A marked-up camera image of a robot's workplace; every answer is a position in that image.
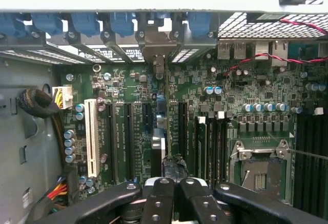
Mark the black ram slot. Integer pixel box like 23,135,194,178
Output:
217,111,229,184
209,117,218,186

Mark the metal cpu socket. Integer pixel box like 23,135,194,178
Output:
229,138,293,206

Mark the long black expansion slot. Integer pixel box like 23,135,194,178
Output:
123,101,136,181
104,100,119,184
177,100,189,163

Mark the short black expansion slot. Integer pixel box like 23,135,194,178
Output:
141,102,152,133

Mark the white expansion slot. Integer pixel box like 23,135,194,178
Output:
84,98,101,178

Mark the bank of black ram slots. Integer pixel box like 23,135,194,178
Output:
293,113,328,209

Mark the thin metal locking lever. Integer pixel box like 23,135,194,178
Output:
286,148,328,160

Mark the green motherboard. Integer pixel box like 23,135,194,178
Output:
52,39,328,211

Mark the white power connector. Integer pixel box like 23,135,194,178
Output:
52,85,74,110

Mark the grey metal pc case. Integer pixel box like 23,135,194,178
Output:
0,8,328,224

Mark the perforated metal slot cover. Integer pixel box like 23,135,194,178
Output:
171,47,200,64
0,49,52,66
27,49,87,65

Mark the silver usb port block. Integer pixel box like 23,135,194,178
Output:
217,41,247,60

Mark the silver ethernet port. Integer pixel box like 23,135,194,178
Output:
271,39,289,67
252,40,270,60

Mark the blue slot retention clip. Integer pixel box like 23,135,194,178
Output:
109,12,136,38
31,12,64,37
186,12,214,38
70,12,100,38
0,12,27,38

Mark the red orange yellow wire bundle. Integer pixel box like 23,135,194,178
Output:
45,175,70,216

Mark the yellow and black wire bundle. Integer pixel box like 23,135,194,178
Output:
50,112,68,168

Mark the black sleeved power cable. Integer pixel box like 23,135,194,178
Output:
16,88,62,119

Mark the red and black twisted wire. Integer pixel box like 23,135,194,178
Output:
279,18,328,36
222,52,328,79

